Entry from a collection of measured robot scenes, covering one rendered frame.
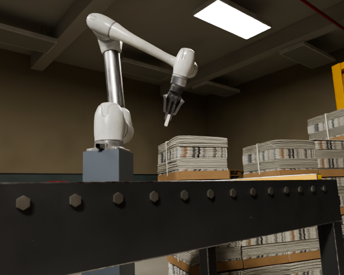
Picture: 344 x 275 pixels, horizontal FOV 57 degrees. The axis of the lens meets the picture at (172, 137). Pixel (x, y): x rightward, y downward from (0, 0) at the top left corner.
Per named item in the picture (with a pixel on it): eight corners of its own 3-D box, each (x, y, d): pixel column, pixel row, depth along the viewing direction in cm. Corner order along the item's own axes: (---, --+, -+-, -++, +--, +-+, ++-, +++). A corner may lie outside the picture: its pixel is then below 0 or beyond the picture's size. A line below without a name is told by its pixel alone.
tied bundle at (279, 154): (243, 181, 214) (240, 148, 218) (278, 180, 224) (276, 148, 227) (279, 178, 179) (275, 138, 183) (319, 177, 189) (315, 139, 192)
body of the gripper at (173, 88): (183, 88, 182) (179, 103, 183) (169, 83, 181) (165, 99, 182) (185, 88, 174) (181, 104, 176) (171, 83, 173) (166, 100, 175)
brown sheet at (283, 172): (243, 180, 214) (242, 174, 214) (278, 179, 223) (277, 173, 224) (279, 177, 179) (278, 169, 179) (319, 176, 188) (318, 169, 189)
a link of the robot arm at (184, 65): (187, 77, 170) (191, 79, 183) (195, 49, 168) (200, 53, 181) (168, 72, 173) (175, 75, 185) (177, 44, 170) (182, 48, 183)
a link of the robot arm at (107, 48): (102, 143, 181) (113, 148, 202) (129, 139, 179) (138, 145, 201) (91, 22, 195) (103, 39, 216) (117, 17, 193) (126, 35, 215)
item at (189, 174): (168, 180, 172) (168, 173, 173) (216, 179, 181) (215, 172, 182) (179, 179, 157) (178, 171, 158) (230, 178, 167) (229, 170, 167)
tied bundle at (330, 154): (279, 180, 224) (276, 148, 228) (312, 179, 233) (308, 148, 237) (319, 177, 189) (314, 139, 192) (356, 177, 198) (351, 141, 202)
